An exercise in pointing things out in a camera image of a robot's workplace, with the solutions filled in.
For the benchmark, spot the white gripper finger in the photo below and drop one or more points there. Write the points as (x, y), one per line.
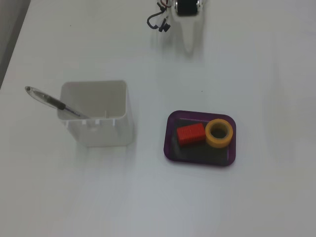
(189, 37)

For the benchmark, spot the red cube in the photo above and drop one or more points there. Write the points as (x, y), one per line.
(190, 135)

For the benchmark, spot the yellow tape roll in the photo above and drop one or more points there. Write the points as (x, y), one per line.
(218, 142)

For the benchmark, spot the purple tray with black base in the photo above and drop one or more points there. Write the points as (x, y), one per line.
(197, 154)

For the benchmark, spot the white plastic pen holder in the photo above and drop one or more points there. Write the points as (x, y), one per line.
(108, 134)

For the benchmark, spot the clear black ballpoint pen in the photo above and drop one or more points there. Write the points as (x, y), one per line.
(53, 101)

